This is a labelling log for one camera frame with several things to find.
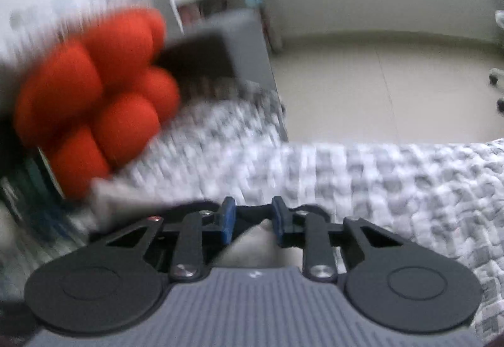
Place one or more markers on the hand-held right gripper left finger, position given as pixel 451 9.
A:
pixel 227 223

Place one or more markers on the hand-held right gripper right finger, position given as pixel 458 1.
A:
pixel 278 223

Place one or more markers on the cream printed t-shirt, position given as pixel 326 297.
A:
pixel 256 248

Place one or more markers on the grey checked blanket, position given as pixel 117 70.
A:
pixel 374 181

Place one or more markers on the grey sofa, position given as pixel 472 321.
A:
pixel 236 44

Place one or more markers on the orange knot cushion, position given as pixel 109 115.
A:
pixel 90 95

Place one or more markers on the smartphone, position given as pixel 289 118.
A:
pixel 43 174

